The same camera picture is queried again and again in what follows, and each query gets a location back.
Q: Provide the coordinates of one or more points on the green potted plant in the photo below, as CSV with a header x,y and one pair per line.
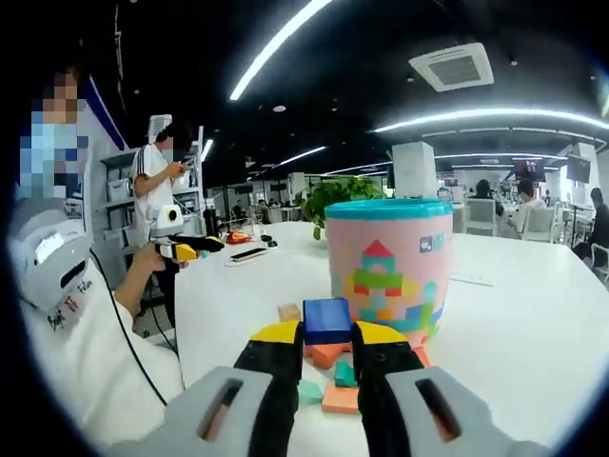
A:
x,y
333,200

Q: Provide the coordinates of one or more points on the person's left hand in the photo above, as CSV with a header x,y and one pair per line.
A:
x,y
145,262

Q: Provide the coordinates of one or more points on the white ribbed box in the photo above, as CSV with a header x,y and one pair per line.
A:
x,y
157,123

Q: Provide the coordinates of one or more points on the white chest-worn device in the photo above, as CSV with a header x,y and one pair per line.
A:
x,y
47,257

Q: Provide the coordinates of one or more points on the person's white shirt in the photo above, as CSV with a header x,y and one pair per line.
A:
x,y
81,371

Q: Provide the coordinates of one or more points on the hanging red-lit screen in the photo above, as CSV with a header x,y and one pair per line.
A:
x,y
528,170

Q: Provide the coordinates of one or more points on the grey metal storage shelf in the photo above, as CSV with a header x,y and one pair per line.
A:
x,y
116,159

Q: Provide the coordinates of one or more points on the teal cup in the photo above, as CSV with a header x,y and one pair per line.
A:
x,y
204,255

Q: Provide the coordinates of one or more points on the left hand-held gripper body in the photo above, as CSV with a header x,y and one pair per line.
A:
x,y
166,221

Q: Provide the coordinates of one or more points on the hanging dark screen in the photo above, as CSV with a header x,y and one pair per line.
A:
x,y
579,168

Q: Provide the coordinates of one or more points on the black smartphone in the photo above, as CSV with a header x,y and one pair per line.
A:
x,y
248,253

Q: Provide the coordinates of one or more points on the blue cube toy block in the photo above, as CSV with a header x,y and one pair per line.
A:
x,y
327,321

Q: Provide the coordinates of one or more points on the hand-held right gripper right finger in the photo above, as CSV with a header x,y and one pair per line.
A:
x,y
385,381

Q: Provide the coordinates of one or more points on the black bottle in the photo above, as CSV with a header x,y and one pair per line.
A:
x,y
210,224

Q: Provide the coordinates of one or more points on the white table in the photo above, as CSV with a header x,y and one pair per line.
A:
x,y
499,357

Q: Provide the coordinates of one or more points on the long ceiling light strip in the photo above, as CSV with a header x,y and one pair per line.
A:
x,y
280,45
476,114

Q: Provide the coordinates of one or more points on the white office chair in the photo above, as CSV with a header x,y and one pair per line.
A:
x,y
540,224
481,216

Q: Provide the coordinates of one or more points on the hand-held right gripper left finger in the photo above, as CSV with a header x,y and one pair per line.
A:
x,y
271,381

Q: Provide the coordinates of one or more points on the pink toy storage bucket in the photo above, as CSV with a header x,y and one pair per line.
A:
x,y
390,228

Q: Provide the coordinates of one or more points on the ceiling air conditioner vent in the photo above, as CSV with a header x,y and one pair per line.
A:
x,y
452,69

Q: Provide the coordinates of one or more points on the red snack bag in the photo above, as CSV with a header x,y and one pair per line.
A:
x,y
238,237

